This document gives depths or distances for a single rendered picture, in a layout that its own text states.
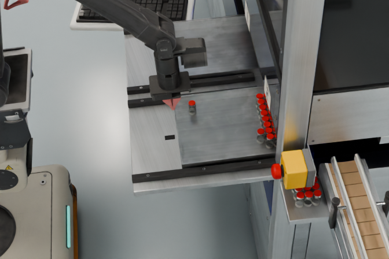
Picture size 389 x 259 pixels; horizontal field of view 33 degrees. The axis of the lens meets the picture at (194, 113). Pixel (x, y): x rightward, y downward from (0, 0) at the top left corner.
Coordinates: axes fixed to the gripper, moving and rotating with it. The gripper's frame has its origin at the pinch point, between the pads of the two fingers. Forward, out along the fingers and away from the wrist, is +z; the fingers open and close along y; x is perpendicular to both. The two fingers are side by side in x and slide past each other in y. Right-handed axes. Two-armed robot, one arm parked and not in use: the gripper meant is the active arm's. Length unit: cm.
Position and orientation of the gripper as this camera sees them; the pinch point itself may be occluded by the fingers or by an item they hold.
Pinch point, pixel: (172, 106)
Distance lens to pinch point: 170.8
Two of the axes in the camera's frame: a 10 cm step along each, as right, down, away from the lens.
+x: -1.1, -7.4, 6.6
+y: 9.9, -1.3, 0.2
